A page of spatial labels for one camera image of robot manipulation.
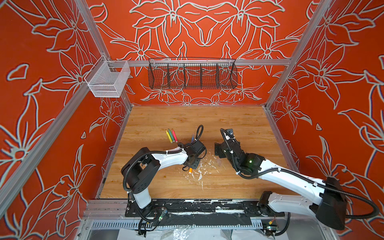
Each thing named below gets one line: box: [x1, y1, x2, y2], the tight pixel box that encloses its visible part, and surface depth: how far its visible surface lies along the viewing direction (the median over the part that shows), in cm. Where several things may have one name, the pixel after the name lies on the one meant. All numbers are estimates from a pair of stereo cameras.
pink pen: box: [171, 128, 178, 143], surface depth 103 cm
